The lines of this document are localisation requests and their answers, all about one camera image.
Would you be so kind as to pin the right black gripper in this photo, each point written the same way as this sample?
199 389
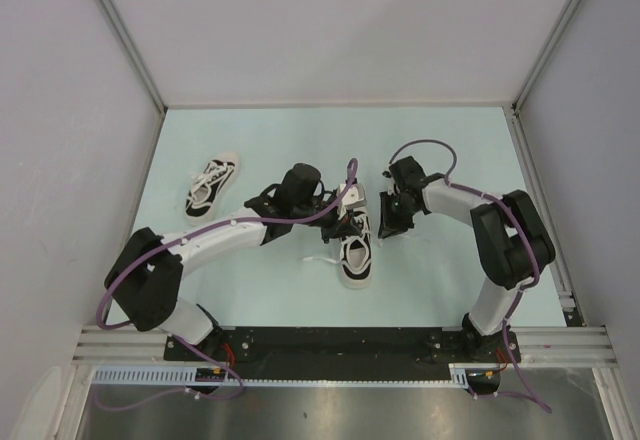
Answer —
390 226

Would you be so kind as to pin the aluminium corner post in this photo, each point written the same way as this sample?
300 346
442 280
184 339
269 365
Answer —
556 34
117 25

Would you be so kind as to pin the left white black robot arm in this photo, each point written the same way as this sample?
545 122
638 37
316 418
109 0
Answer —
145 280

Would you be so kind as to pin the left aluminium corner post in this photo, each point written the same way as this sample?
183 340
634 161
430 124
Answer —
117 25

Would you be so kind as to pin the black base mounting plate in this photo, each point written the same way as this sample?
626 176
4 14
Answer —
366 353

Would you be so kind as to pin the right aluminium corner post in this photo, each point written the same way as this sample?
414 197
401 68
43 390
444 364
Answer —
556 34

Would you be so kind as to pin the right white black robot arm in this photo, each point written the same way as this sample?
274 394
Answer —
512 242

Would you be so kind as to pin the aluminium front frame rail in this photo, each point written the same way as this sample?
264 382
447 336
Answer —
540 347

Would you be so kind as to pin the grey slotted cable duct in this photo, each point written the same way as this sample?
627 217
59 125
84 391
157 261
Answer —
192 376

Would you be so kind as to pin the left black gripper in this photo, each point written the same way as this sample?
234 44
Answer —
339 227

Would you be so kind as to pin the black white sneaker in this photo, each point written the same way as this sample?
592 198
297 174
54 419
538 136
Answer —
355 254
209 186

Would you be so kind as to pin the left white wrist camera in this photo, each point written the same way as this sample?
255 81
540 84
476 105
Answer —
352 197

